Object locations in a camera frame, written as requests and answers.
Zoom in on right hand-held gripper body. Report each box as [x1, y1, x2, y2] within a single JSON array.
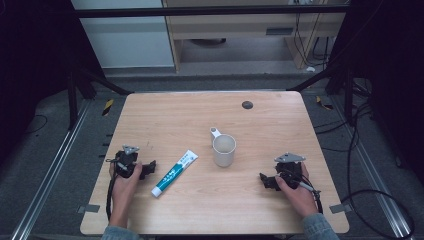
[[273, 152, 307, 191]]

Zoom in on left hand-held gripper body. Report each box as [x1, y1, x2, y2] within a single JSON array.
[[114, 144, 141, 179]]

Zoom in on white and teal toothpaste tube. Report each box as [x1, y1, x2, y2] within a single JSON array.
[[150, 149, 199, 198]]

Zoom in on white cup with handle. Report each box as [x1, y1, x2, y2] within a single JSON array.
[[209, 126, 238, 168]]

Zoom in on person's left hand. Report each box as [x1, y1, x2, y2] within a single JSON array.
[[108, 161, 143, 216]]

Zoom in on person's right hand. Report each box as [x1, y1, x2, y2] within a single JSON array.
[[274, 162, 319, 219]]

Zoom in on yellow and black tape strip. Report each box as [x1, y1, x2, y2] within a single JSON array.
[[101, 98, 115, 117], [315, 95, 334, 111]]

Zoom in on grey tape patch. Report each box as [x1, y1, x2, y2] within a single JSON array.
[[329, 203, 354, 215], [77, 203, 101, 214]]

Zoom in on black stand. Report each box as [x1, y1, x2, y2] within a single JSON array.
[[287, 63, 371, 126], [64, 59, 134, 131]]

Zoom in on white cabinet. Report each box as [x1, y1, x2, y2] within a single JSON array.
[[70, 0, 176, 69]]

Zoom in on light wooden desk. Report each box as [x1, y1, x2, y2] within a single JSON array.
[[162, 0, 349, 73]]

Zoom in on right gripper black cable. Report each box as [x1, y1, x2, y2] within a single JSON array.
[[283, 168, 324, 215]]

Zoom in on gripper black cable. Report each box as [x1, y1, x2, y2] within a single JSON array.
[[283, 168, 324, 215], [105, 158, 129, 222]]

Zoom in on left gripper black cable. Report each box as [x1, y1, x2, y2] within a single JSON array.
[[105, 158, 129, 222]]

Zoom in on aluminium floor rail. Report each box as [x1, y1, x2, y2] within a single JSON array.
[[329, 96, 414, 239], [9, 99, 93, 240]]

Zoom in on thin black floor cable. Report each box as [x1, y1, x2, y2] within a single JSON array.
[[23, 114, 49, 136]]

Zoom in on black floor cable loop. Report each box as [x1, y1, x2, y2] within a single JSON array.
[[340, 99, 416, 240]]

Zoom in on black cables under desk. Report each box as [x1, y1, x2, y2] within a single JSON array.
[[293, 0, 334, 69]]

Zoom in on black horizontal frame bar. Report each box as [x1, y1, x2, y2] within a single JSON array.
[[74, 4, 351, 19]]

